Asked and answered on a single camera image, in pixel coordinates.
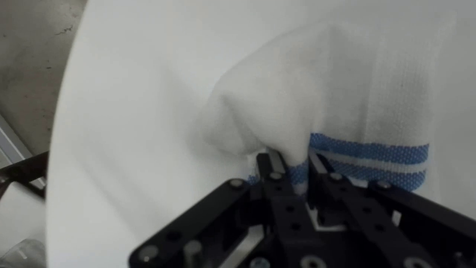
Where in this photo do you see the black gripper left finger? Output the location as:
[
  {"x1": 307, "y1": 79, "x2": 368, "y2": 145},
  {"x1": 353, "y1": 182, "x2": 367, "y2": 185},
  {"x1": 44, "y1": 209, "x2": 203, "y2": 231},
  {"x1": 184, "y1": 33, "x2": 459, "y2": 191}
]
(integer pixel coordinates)
[{"x1": 129, "y1": 151, "x2": 318, "y2": 268}]

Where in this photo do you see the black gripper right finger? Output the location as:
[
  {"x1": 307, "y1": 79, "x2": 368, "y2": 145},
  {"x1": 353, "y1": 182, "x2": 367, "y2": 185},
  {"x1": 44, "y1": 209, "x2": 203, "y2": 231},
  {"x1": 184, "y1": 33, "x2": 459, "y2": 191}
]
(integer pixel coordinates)
[{"x1": 307, "y1": 152, "x2": 476, "y2": 268}]

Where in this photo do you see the white and blue tea towel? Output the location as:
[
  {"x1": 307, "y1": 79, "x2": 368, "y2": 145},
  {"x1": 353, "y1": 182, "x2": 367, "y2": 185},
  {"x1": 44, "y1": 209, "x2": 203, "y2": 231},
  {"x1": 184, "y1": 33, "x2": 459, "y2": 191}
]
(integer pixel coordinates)
[{"x1": 199, "y1": 21, "x2": 457, "y2": 197}]

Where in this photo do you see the dark wooden chair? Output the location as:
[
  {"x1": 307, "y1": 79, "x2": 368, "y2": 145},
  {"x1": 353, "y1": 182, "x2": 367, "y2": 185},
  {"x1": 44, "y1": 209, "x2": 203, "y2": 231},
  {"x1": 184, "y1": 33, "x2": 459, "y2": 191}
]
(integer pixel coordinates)
[{"x1": 0, "y1": 151, "x2": 50, "y2": 200}]

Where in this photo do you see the aluminium floor frame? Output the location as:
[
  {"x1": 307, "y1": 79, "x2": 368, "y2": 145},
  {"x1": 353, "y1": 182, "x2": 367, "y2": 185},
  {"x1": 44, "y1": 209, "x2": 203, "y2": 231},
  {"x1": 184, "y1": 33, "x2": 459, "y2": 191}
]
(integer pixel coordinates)
[{"x1": 0, "y1": 116, "x2": 32, "y2": 167}]

